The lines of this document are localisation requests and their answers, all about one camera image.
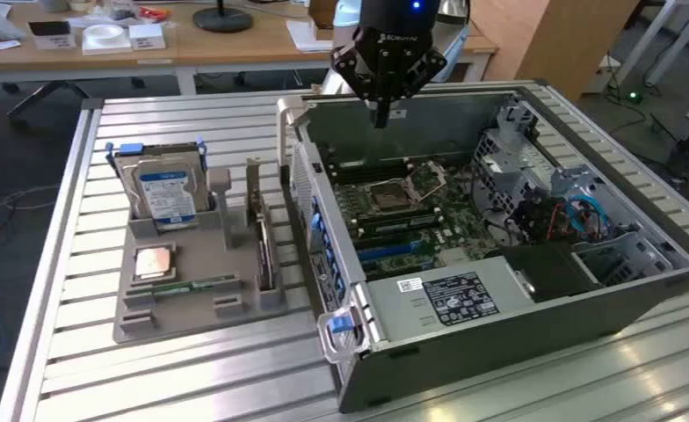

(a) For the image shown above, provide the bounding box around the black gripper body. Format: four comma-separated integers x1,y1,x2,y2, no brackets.
354,0,442,105

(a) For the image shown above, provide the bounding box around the graphics card with metal bracket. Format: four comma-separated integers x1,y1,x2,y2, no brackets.
243,156,282,295

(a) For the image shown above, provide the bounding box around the white paper stack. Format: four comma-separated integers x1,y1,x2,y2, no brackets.
286,18,338,55

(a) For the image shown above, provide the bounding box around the brown cardboard box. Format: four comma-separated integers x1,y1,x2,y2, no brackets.
308,0,339,31

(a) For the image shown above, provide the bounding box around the wooden desk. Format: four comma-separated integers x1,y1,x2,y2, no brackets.
0,0,499,96

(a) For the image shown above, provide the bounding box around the black lamp base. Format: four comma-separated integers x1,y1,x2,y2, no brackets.
191,0,256,34

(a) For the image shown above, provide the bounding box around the metal socket cover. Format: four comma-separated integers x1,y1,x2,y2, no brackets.
406,160,450,204

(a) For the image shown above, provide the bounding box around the metal drive cage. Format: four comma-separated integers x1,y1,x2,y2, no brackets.
471,99,561,210

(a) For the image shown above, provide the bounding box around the white box with red dot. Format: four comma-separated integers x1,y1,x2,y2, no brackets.
593,55,627,96

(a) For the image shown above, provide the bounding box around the CPU socket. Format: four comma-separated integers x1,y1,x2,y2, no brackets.
366,179,422,216

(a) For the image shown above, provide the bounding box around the white labelled box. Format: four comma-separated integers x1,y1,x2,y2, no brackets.
128,23,168,52

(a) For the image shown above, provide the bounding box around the device with green light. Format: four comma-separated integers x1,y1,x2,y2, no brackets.
621,87,651,106

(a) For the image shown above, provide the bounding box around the green motherboard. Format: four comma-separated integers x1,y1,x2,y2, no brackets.
318,147,510,282

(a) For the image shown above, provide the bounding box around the installed green RAM stick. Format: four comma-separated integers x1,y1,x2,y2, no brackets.
356,214,442,237

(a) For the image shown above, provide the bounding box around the silver disk in blue carrier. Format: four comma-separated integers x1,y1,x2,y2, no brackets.
104,138,212,219

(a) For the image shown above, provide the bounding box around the white tape roll box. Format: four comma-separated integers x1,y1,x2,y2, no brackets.
80,24,135,57

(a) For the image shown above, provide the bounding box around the hard disk with blue label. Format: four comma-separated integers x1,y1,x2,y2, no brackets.
135,158,199,226

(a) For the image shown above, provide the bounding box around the blue expansion slot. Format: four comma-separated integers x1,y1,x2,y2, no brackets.
356,239,433,264

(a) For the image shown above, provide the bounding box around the black topped white box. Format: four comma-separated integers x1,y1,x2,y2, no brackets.
27,19,79,51

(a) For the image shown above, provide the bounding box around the grey parts rack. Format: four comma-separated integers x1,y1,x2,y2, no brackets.
112,166,292,345

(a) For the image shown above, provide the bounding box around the black desk leg base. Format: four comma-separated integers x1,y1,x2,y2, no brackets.
4,80,147,131

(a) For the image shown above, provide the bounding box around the silver disk bay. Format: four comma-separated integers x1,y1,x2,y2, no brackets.
547,164,678,289

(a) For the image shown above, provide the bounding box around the copper coloured CPU chip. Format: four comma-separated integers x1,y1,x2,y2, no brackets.
134,247,179,280

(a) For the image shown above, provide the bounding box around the grey power supply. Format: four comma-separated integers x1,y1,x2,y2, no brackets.
363,256,539,345

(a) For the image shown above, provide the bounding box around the loose green RAM stick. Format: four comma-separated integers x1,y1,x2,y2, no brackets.
126,273,238,297

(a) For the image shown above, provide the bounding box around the blue case latch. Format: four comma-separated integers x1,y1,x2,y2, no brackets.
326,316,354,338

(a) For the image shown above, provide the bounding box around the open grey PC case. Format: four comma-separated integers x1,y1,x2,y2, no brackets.
276,83,689,414

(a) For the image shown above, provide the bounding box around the white desk frame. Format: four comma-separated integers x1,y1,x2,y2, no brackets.
611,0,689,122

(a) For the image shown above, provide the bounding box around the blue wire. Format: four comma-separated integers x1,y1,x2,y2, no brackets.
565,192,615,244

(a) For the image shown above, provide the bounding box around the red wire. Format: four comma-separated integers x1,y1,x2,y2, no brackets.
542,198,559,242

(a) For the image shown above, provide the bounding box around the grey floor cable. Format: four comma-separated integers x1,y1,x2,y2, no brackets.
0,183,60,212

